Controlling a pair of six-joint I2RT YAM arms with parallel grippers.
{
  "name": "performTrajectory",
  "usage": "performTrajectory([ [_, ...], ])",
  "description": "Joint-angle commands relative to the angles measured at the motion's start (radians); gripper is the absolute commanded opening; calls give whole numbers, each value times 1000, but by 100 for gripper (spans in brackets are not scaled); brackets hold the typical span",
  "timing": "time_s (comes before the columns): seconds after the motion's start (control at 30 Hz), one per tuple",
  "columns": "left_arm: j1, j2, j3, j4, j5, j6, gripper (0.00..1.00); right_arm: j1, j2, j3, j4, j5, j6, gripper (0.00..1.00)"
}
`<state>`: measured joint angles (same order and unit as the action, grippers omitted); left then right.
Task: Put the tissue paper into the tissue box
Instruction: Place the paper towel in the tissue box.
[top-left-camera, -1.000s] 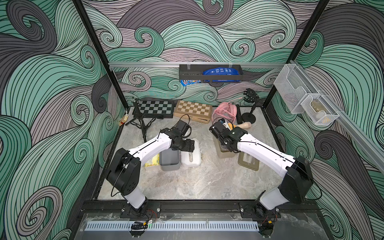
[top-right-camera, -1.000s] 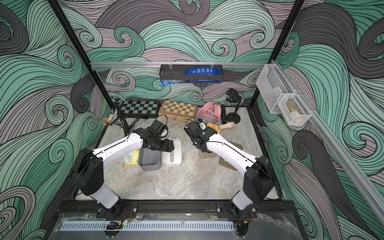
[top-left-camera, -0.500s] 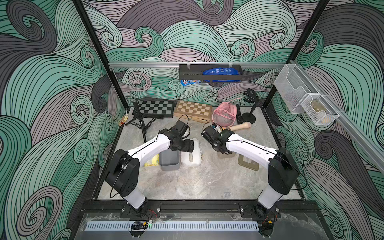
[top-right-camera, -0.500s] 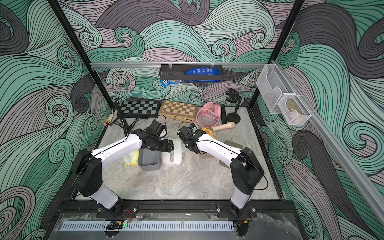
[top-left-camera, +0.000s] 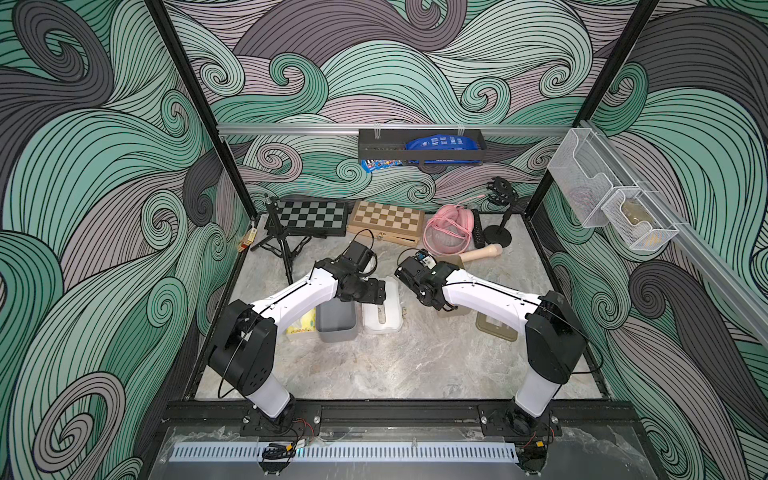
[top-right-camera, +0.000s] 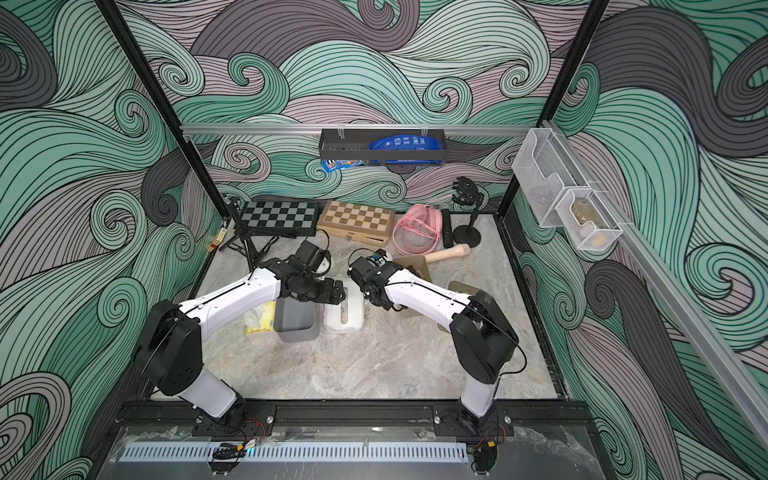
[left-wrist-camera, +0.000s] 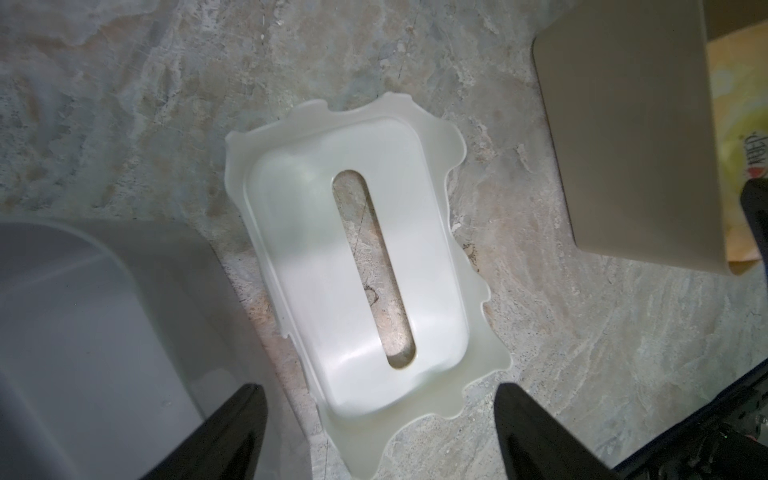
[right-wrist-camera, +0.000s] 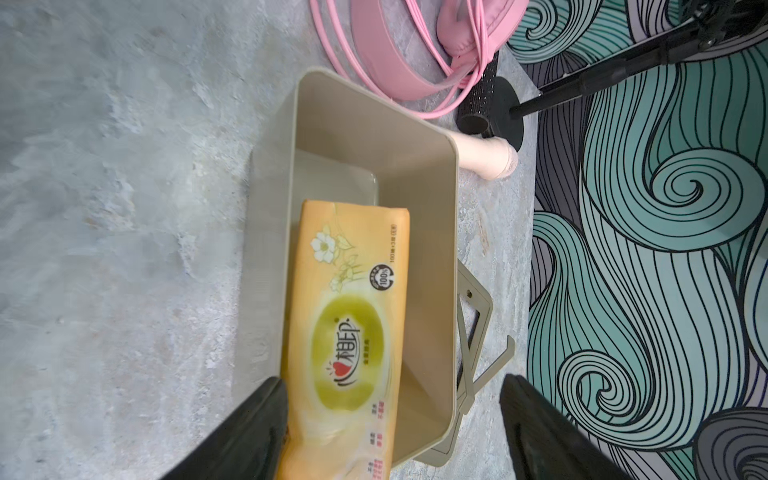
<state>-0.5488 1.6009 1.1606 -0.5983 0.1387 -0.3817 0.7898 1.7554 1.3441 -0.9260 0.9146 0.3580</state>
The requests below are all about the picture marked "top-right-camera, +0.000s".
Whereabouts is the khaki tissue box base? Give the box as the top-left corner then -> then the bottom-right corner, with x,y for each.
394,256 -> 432,318

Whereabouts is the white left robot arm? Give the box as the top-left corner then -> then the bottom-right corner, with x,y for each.
133,259 -> 345,429

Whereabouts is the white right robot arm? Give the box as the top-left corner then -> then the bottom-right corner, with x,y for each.
347,254 -> 519,420

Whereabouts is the white tissue box lid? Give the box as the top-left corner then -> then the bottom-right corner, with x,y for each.
323,279 -> 365,334

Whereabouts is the grey tissue box base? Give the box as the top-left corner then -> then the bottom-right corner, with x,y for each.
274,298 -> 320,343

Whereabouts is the yellow tissue paper pack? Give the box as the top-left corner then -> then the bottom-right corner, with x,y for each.
244,301 -> 277,335

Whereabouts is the wooden chessboard box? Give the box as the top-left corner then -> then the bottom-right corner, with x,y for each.
317,201 -> 396,247

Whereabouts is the pink mesh food cover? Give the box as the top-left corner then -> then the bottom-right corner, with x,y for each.
392,204 -> 443,256

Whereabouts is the black tripod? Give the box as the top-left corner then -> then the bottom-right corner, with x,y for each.
219,196 -> 280,272

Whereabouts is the black green chessboard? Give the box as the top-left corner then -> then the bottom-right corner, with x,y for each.
242,201 -> 319,237

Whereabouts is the black remote control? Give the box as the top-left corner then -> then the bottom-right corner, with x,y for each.
440,208 -> 454,249

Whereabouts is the wooden pestle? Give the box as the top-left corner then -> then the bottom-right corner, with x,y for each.
424,244 -> 471,264

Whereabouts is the black hand model stand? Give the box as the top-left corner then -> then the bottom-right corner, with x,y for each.
452,176 -> 484,248

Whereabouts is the blue plastic package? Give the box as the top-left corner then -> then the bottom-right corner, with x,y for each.
369,134 -> 443,151

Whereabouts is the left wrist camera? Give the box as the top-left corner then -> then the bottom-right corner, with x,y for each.
295,240 -> 332,277

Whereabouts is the black wall shelf basket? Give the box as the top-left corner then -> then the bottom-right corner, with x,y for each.
319,128 -> 448,164

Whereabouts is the clear wall bin large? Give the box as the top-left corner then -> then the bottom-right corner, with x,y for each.
513,128 -> 586,228

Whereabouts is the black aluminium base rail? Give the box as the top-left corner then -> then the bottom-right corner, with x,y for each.
115,399 -> 593,439

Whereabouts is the clear wall bin small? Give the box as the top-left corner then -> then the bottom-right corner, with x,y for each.
555,187 -> 622,253

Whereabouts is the white slotted cable duct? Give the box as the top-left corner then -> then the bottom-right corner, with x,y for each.
117,442 -> 469,464

